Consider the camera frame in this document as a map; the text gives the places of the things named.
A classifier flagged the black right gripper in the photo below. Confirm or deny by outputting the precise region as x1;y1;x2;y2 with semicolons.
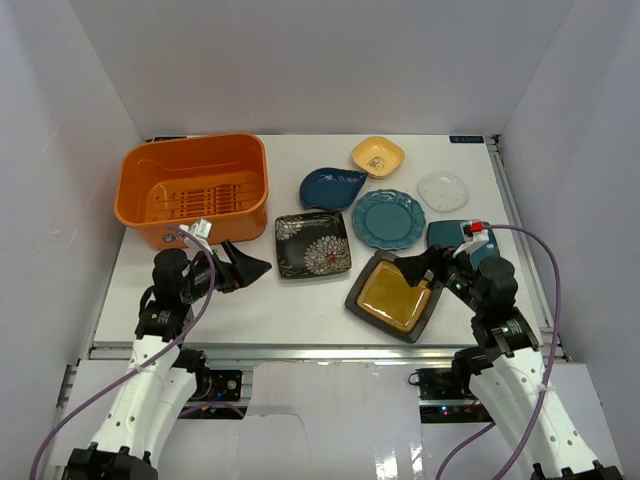
393;242;487;314

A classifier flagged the yellow brown square plate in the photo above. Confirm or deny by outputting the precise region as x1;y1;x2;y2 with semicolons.
345;250;438;343

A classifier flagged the black floral square plate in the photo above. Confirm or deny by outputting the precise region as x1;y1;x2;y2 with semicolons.
274;211;352;279

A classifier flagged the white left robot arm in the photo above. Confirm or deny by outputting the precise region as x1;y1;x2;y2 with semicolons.
63;240;271;479

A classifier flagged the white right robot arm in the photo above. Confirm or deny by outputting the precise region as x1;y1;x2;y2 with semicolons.
394;247;622;479

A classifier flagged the orange plastic bin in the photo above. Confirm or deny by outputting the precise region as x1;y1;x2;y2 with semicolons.
114;133;269;250

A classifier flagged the teal square plate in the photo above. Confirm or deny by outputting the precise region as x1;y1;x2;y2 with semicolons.
426;220;500;268

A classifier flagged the teal scalloped round plate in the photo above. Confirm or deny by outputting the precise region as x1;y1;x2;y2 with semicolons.
352;189;427;251

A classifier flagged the clear glass plate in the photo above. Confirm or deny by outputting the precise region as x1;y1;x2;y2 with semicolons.
417;171;470;213

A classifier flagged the dark blue leaf plate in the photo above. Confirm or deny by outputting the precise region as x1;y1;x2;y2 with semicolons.
299;167;368;211

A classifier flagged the yellow square bowl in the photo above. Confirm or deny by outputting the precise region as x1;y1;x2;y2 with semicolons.
351;136;405;179

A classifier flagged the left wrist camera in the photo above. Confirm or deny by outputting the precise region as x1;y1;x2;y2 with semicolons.
178;218;212;249

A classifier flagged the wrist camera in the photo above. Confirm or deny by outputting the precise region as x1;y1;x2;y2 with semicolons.
453;220;490;257
178;218;212;249

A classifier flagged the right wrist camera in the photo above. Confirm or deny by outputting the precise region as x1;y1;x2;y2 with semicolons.
453;220;490;257

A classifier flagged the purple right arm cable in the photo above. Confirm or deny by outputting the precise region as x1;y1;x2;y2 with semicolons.
434;224;559;480

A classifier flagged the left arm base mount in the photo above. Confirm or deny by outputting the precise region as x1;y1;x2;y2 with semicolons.
188;367;243;403

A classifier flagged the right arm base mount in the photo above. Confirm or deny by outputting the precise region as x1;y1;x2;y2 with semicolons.
407;368;492;424

